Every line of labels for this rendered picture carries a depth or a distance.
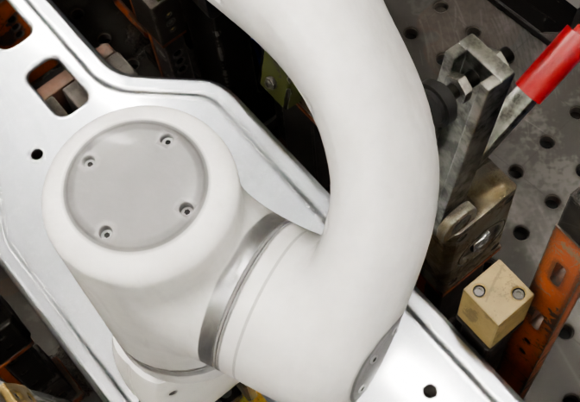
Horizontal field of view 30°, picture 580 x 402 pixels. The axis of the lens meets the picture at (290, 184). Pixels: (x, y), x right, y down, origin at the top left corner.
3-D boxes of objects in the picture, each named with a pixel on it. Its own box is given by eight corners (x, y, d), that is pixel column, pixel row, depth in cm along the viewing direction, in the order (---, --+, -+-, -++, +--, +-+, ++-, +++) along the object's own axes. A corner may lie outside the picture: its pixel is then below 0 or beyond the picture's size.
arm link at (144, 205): (305, 267, 57) (156, 194, 59) (292, 152, 45) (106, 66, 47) (226, 407, 54) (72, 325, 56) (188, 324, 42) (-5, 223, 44)
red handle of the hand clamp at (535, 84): (400, 184, 75) (557, 6, 70) (412, 185, 77) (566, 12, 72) (441, 227, 73) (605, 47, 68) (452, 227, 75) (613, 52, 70)
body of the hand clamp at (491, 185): (384, 333, 108) (394, 182, 76) (435, 292, 110) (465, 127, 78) (425, 378, 106) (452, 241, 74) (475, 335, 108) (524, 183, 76)
